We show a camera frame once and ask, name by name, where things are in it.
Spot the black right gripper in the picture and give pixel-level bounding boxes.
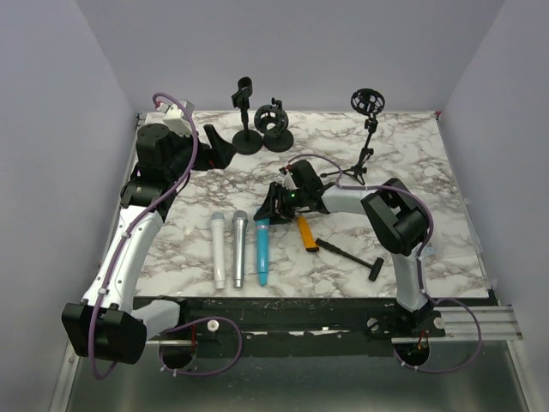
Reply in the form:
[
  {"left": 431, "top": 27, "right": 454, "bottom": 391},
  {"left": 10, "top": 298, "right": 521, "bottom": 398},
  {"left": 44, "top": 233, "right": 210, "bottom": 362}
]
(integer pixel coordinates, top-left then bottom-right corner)
[{"left": 256, "top": 181, "right": 308, "bottom": 224}]

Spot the white microphone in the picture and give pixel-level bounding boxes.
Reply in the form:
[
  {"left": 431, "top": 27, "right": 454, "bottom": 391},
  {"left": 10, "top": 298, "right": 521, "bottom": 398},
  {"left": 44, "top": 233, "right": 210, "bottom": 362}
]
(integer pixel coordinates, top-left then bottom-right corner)
[{"left": 209, "top": 212, "right": 226, "bottom": 290}]

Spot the black shock-mount round-base stand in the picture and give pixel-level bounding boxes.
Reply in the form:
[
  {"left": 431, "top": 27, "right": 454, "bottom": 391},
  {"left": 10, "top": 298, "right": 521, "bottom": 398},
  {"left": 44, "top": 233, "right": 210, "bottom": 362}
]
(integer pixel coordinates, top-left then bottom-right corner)
[{"left": 254, "top": 97, "right": 294, "bottom": 153}]

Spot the grey silver microphone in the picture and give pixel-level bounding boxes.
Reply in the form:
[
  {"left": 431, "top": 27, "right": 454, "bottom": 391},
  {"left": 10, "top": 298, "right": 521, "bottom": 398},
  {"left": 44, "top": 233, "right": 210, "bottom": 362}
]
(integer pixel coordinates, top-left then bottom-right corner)
[{"left": 232, "top": 210, "right": 248, "bottom": 288}]

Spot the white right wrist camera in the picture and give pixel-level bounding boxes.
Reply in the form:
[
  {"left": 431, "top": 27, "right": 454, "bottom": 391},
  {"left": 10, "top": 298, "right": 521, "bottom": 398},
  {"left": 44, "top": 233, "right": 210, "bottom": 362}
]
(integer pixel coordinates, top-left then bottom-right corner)
[{"left": 275, "top": 167, "right": 297, "bottom": 190}]

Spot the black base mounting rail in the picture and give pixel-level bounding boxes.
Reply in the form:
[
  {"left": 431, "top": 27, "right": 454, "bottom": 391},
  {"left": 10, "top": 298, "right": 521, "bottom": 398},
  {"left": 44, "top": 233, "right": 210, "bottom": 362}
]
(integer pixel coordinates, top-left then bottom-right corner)
[{"left": 85, "top": 294, "right": 447, "bottom": 357}]

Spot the black tripod microphone stand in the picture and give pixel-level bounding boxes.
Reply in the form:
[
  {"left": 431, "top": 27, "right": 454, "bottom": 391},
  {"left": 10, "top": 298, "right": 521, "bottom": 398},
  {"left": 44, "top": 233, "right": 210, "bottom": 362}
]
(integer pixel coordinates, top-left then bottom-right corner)
[{"left": 342, "top": 88, "right": 385, "bottom": 185}]

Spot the black hammer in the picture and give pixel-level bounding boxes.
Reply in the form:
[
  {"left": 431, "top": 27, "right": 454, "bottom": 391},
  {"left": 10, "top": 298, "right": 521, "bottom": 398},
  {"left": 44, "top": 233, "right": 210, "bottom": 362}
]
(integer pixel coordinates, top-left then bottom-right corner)
[{"left": 316, "top": 239, "right": 384, "bottom": 282}]

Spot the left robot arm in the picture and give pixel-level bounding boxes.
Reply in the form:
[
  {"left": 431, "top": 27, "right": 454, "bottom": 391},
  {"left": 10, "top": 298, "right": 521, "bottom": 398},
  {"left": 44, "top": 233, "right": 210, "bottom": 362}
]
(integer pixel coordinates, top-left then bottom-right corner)
[{"left": 62, "top": 124, "right": 236, "bottom": 364}]

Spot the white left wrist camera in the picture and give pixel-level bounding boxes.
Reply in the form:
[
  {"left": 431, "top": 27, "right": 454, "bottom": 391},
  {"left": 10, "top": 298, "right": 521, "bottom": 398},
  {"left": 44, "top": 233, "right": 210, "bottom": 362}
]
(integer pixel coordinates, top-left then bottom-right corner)
[{"left": 157, "top": 102, "right": 191, "bottom": 136}]

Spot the cyan blue microphone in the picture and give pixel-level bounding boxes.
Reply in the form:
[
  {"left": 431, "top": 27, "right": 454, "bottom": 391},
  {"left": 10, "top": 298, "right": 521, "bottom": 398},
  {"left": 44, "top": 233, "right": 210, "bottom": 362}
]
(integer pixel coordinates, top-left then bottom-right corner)
[{"left": 254, "top": 218, "right": 270, "bottom": 287}]

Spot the orange utility knife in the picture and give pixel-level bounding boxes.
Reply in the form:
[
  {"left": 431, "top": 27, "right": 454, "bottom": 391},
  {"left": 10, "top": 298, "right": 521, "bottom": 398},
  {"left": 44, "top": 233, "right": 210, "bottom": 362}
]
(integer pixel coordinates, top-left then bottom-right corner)
[{"left": 297, "top": 215, "right": 319, "bottom": 253}]

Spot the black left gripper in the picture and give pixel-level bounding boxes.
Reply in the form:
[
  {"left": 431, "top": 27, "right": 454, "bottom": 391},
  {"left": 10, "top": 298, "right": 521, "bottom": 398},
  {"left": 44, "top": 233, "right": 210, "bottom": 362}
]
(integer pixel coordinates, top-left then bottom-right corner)
[{"left": 165, "top": 124, "right": 237, "bottom": 181}]

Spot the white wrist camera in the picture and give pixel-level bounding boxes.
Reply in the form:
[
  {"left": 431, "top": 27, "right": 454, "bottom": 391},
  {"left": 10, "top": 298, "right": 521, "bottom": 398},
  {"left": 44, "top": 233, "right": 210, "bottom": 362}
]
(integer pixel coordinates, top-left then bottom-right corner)
[
  {"left": 157, "top": 102, "right": 191, "bottom": 136},
  {"left": 275, "top": 167, "right": 297, "bottom": 190}
]

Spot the black clip microphone stand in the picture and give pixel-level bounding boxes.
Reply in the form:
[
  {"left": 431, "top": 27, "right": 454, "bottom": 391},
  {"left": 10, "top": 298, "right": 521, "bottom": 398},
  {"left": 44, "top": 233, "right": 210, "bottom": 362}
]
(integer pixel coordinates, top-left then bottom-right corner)
[{"left": 232, "top": 76, "right": 262, "bottom": 155}]

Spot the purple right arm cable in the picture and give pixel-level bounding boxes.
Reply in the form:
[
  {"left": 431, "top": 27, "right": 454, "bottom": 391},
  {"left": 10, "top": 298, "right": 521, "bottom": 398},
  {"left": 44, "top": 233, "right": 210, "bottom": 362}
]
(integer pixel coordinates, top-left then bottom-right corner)
[{"left": 286, "top": 154, "right": 434, "bottom": 301}]

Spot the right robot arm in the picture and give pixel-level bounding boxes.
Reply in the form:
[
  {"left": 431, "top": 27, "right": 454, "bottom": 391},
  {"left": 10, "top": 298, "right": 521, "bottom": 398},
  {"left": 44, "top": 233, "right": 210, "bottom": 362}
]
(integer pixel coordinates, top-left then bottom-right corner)
[{"left": 254, "top": 156, "right": 434, "bottom": 336}]

